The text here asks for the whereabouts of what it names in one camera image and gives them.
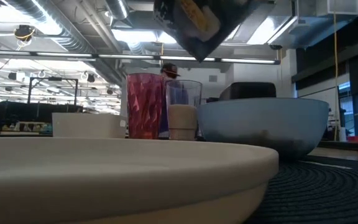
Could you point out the Frosted Flakes cereal box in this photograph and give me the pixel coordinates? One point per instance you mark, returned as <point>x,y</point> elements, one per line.
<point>204,28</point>

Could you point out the beige plate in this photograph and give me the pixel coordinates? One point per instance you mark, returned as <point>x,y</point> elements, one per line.
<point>120,177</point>

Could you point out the clear glass of milk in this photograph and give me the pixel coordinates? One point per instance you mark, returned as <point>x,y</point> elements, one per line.
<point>182,121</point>

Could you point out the red faceted tumbler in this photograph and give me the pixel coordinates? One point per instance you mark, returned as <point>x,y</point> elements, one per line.
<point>145,105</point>

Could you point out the person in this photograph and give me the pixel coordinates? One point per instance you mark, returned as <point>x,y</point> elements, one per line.
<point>169,70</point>

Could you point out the blue bowl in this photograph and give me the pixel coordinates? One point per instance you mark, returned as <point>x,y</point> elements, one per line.
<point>263,124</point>

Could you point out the white container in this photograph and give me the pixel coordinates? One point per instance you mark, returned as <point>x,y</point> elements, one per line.
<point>89,126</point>

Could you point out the long ceiling light strip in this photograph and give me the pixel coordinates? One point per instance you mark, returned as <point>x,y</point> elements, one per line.
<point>64,54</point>

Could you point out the black folding partition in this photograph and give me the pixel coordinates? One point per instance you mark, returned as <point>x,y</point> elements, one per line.
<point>26,113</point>

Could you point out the dark woven placemat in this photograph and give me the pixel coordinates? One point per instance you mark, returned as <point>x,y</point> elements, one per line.
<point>315,193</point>

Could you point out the black metal frame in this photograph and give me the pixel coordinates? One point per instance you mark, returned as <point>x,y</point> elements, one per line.
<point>53,79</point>

